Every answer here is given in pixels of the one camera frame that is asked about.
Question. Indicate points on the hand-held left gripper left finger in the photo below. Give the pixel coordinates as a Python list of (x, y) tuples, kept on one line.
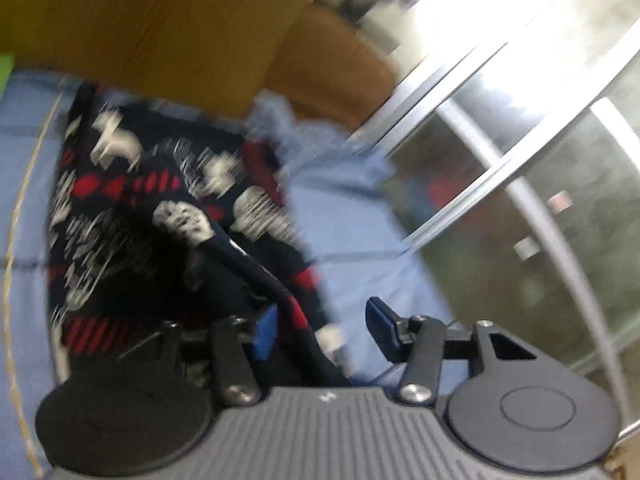
[(265, 334)]

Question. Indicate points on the wood-grain board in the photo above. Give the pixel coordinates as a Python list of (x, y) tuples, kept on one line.
[(150, 25)]

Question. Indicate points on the dark patterned knit sweater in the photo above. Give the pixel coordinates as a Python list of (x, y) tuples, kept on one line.
[(150, 260)]

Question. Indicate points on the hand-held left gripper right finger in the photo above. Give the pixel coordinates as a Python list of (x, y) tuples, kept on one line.
[(381, 326)]

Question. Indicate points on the blue checked bedsheet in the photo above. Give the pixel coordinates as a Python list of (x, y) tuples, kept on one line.
[(340, 210)]

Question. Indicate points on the sliding glass door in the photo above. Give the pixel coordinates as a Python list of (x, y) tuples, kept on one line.
[(500, 165)]

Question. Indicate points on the green cloth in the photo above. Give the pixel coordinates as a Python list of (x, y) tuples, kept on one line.
[(5, 72)]

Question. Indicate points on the brown cushion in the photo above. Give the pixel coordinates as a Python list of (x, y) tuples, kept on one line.
[(330, 70)]

